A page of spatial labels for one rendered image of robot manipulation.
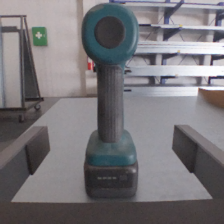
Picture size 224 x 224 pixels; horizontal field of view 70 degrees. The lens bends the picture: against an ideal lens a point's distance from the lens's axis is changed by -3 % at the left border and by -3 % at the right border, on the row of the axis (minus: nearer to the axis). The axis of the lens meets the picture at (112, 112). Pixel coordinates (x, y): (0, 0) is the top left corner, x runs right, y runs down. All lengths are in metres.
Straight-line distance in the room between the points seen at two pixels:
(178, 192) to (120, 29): 0.22
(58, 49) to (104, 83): 4.77
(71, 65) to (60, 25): 1.07
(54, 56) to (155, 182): 4.83
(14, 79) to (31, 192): 2.59
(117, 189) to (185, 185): 0.11
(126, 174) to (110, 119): 0.07
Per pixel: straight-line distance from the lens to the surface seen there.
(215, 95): 0.89
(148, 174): 0.29
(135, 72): 3.77
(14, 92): 2.80
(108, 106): 0.21
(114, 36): 0.18
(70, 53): 4.88
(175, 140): 0.17
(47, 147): 0.17
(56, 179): 0.29
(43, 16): 5.20
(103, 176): 0.22
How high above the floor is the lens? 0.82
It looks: 15 degrees down
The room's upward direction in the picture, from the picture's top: straight up
